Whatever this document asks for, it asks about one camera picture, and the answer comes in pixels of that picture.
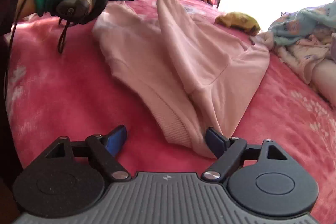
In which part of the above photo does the pink sweatshirt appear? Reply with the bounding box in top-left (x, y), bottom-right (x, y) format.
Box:
top-left (93, 0), bottom-right (270, 157)

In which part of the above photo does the left forearm maroon sleeve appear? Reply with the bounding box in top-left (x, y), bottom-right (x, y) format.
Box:
top-left (0, 0), bottom-right (40, 36)

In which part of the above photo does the pink floral bed blanket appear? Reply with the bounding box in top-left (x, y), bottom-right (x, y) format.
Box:
top-left (7, 15), bottom-right (335, 223)

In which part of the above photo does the white purple floral garment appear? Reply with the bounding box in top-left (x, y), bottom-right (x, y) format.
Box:
top-left (249, 27), bottom-right (336, 85)

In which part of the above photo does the white pillow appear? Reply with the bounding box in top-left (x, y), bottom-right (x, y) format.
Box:
top-left (311, 59), bottom-right (336, 107)

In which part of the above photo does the small yellow brown garment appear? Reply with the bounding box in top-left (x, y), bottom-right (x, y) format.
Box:
top-left (215, 12), bottom-right (260, 36)

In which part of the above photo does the teal printed pajama garment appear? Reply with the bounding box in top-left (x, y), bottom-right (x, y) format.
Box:
top-left (268, 1), bottom-right (335, 46)

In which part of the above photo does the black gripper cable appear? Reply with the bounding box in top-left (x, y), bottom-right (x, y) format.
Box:
top-left (3, 0), bottom-right (79, 98)

